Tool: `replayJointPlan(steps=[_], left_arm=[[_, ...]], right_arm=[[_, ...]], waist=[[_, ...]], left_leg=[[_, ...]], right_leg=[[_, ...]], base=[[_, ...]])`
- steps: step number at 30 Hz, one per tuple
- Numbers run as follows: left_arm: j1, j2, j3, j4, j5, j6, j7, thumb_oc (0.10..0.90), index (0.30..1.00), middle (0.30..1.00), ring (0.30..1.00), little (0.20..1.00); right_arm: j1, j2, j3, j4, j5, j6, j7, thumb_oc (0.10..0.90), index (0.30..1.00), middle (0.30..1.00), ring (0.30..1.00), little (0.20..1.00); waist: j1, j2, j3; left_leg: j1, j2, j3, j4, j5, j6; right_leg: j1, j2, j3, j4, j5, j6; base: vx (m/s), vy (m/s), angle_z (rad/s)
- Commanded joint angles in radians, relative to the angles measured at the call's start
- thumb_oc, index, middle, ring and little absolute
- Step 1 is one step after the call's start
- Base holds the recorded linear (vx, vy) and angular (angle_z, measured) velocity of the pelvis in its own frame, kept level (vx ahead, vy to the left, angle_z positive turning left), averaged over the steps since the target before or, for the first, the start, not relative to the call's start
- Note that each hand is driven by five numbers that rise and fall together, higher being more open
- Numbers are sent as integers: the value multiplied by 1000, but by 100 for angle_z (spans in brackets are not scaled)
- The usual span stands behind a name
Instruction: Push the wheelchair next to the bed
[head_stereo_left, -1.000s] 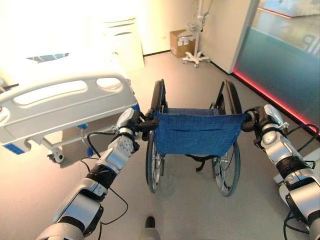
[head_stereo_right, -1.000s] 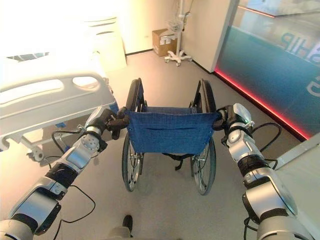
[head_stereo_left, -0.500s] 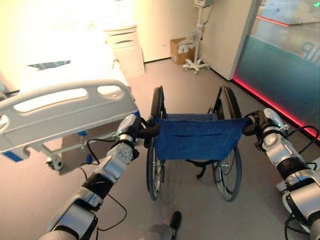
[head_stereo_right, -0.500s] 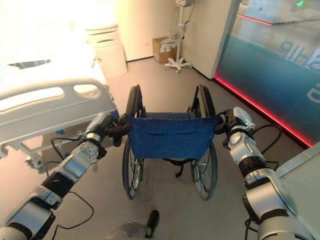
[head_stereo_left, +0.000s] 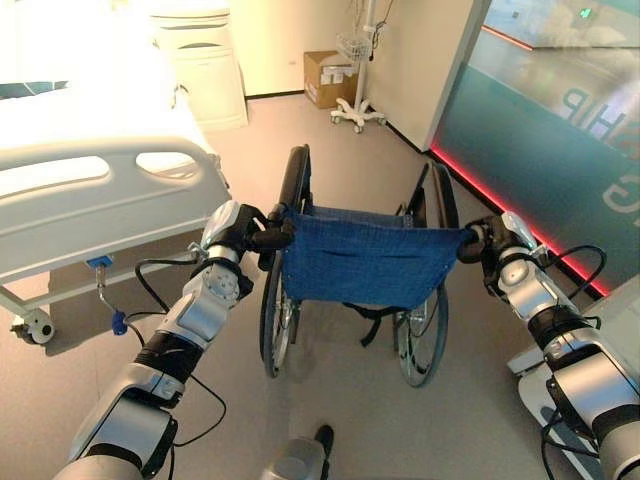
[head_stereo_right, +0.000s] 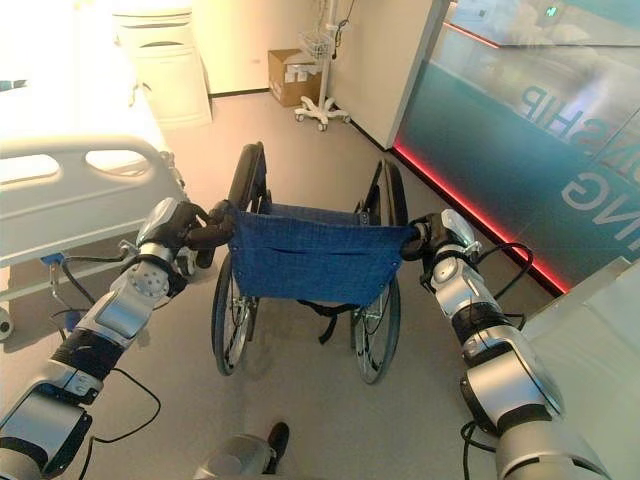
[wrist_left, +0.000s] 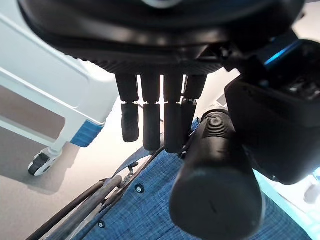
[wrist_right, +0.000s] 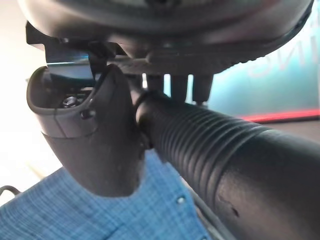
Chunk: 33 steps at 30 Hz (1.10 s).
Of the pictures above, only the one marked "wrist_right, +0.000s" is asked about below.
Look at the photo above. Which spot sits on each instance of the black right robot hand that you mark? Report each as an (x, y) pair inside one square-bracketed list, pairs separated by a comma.
[(95, 150)]

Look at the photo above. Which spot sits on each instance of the blue plaid wheelchair backrest fabric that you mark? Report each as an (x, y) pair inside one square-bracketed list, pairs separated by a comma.
[(75, 215)]

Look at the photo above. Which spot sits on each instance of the silver backrest rivet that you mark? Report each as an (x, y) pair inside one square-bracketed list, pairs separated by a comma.
[(180, 200)]

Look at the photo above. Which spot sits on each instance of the teal banner with pale letters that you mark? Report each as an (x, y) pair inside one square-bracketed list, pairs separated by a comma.
[(275, 85)]

